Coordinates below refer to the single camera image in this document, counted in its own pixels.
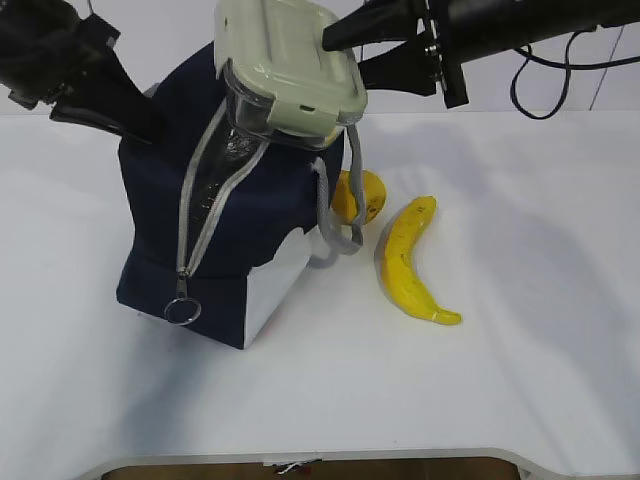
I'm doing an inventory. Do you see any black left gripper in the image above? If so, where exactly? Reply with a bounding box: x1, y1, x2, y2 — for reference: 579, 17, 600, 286
7, 13, 165, 143

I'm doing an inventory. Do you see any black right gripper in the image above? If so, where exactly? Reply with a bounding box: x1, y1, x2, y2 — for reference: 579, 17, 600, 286
322, 0, 469, 108

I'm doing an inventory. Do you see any green lid glass container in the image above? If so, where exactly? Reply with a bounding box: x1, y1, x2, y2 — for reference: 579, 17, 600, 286
214, 1, 367, 150

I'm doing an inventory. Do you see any yellow pear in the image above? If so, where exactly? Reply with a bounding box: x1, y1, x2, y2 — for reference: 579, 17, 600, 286
331, 170, 387, 225

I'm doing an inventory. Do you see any navy blue lunch bag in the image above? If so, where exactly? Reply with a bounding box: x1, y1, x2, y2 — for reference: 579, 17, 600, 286
116, 45, 363, 349

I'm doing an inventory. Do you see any yellow banana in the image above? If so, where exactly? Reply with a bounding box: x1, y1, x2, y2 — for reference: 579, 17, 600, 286
379, 196, 462, 326

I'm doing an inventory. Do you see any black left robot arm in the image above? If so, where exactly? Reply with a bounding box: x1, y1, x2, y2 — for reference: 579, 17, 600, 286
1, 0, 166, 143

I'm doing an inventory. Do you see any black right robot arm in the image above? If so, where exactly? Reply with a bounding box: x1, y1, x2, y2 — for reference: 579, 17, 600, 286
322, 0, 639, 108

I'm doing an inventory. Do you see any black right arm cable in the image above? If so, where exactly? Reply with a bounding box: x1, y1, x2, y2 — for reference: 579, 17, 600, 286
509, 23, 640, 120

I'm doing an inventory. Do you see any silver zipper pull ring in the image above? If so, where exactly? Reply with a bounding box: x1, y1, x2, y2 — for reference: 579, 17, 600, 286
164, 296, 203, 326

